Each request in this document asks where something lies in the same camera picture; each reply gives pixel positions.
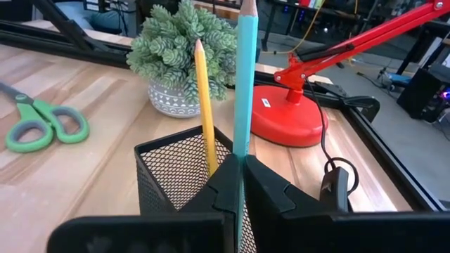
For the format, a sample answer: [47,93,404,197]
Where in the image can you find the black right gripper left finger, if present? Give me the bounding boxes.
[47,153,244,253]

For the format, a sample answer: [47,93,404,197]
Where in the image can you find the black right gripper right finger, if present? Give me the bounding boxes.
[244,154,450,253]

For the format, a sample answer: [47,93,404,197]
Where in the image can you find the yellow pencil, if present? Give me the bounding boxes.
[194,38,219,177]

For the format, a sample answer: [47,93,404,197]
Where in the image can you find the teal pencil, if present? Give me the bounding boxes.
[231,0,259,253]

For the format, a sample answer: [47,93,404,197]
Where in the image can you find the green scissors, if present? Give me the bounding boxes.
[0,81,91,154]

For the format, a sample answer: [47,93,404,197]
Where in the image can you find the black mesh desk organizer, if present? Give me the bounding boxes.
[134,125,257,253]

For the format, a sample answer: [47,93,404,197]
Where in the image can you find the red desk lamp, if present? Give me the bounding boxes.
[250,0,450,148]

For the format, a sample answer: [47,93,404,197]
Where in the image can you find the black computer case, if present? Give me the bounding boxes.
[396,67,450,124]

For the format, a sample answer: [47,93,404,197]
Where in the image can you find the green plant in patterned pot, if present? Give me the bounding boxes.
[125,0,238,119]

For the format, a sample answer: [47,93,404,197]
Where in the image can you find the blue cushioned chair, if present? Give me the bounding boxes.
[56,1,124,35]

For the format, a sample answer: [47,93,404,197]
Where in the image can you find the black lamp cable with switch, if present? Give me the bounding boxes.
[304,77,360,213]

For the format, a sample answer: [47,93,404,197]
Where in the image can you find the black clamp bracket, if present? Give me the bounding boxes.
[314,80,381,123]

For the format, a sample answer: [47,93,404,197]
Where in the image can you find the black aluminium table frame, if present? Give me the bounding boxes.
[0,0,447,212]

